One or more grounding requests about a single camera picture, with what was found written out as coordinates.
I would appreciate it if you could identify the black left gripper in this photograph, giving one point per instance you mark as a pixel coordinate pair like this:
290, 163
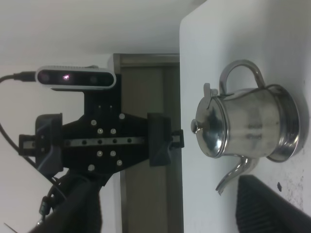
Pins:
96, 143

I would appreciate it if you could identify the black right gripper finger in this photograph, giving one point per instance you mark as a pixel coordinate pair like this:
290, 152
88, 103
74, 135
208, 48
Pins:
260, 210

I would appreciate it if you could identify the stainless steel teapot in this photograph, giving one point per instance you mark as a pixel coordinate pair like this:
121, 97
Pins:
244, 124

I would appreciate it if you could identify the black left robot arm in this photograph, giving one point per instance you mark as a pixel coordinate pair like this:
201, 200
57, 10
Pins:
73, 204

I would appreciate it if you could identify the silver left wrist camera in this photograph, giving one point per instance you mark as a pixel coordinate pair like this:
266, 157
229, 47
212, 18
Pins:
75, 78

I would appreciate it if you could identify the wooden door frame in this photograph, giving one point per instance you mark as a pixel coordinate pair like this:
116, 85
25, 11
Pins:
151, 191

